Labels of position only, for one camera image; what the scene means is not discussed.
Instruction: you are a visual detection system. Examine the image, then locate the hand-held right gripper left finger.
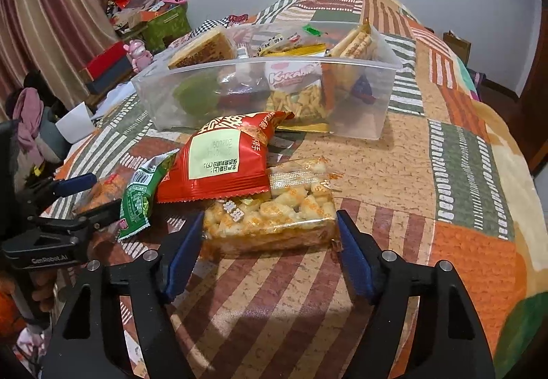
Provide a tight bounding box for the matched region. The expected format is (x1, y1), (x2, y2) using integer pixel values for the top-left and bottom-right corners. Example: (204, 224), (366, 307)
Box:
(40, 211), (205, 379)

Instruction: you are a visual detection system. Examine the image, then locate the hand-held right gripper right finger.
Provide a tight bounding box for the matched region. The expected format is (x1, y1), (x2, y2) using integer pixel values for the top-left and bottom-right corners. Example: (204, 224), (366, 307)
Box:
(336, 210), (495, 379)

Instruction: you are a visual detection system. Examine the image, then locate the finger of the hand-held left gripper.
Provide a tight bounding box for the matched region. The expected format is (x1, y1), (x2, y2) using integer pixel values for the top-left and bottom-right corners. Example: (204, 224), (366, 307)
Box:
(17, 173), (98, 212)
(28, 200), (123, 243)

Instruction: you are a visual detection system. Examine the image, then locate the orange cracker packet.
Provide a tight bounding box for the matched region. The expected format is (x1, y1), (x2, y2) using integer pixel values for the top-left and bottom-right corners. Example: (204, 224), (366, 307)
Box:
(75, 173), (129, 215)

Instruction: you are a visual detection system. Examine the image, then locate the small green snack packet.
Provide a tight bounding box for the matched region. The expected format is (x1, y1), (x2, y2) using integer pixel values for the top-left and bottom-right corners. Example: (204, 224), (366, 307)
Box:
(117, 150), (180, 240)

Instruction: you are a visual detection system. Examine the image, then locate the clear puffed snack bag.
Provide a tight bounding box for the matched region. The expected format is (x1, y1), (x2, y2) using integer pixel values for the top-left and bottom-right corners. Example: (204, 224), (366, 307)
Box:
(201, 156), (344, 255)

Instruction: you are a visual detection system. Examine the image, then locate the red packet with green label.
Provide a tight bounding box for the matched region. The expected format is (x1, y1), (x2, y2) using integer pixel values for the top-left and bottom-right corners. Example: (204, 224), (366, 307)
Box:
(156, 110), (296, 204)

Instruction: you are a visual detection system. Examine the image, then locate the green jelly cup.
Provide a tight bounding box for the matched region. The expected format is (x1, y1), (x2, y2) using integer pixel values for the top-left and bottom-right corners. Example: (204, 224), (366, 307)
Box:
(173, 77), (219, 116)

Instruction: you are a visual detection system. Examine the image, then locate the clear plastic container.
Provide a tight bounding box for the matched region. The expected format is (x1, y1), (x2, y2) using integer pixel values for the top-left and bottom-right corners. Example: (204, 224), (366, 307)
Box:
(130, 21), (403, 142)

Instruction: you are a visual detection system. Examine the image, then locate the blue and white snack packet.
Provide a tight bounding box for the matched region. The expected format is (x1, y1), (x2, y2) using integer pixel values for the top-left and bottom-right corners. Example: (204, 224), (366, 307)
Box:
(350, 75), (378, 106)

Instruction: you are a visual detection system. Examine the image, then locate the yellow stick snack bag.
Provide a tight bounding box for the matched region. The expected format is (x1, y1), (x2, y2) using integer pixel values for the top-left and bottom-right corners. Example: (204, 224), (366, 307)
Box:
(257, 61), (331, 134)

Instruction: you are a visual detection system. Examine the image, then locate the square cake packet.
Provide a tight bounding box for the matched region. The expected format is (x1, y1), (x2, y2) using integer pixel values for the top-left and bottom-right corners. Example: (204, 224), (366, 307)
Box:
(168, 27), (238, 70)

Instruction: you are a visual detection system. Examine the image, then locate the wafer roll packet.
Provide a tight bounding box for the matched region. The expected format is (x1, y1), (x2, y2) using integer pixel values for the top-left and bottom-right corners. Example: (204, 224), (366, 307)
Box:
(327, 23), (382, 63)

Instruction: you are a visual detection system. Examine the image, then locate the clear snack bag yellow seal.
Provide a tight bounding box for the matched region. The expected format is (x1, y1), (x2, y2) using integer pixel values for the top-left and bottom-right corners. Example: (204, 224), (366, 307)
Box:
(256, 31), (331, 59)

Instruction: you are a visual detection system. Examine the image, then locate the person's left hand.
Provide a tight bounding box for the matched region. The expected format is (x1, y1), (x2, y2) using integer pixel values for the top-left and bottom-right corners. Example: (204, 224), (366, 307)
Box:
(26, 274), (58, 313)

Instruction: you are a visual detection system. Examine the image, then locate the pink cloth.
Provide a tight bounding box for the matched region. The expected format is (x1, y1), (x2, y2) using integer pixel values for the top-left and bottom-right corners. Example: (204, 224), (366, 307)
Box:
(13, 88), (46, 166)

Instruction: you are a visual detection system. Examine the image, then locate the light blue cloth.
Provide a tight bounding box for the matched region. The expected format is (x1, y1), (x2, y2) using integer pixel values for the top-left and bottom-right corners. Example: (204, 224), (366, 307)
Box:
(105, 83), (142, 114)

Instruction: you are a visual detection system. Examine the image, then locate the patchwork blanket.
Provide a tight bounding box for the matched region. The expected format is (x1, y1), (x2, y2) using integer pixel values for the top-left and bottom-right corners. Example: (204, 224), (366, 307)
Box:
(40, 0), (542, 379)

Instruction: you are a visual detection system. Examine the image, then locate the dark grey box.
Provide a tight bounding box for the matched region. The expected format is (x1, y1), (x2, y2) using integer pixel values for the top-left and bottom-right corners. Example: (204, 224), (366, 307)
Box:
(86, 62), (138, 95)

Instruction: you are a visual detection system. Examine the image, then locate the red box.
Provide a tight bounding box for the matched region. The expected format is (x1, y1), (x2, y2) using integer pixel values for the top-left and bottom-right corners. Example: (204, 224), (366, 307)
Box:
(81, 40), (131, 80)

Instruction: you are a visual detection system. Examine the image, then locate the pink bunny figurine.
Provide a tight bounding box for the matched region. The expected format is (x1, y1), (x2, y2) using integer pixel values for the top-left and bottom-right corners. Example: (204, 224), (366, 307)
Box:
(123, 40), (154, 72)

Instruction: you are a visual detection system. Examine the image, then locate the striped brown curtain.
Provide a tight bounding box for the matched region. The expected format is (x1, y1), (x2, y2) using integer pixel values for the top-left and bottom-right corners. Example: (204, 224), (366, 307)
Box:
(0, 0), (118, 106)

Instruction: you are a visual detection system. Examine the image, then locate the green patterned box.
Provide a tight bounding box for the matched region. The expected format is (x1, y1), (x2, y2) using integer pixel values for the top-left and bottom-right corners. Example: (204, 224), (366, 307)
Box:
(141, 4), (191, 52)

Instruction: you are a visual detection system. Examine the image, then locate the checkered quilt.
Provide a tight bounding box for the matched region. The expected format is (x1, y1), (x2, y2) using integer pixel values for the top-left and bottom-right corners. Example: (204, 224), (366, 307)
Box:
(188, 14), (251, 39)

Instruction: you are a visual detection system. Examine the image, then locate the wooden door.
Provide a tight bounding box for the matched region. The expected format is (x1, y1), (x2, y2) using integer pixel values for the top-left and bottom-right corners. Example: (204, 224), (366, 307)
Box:
(518, 0), (548, 174)

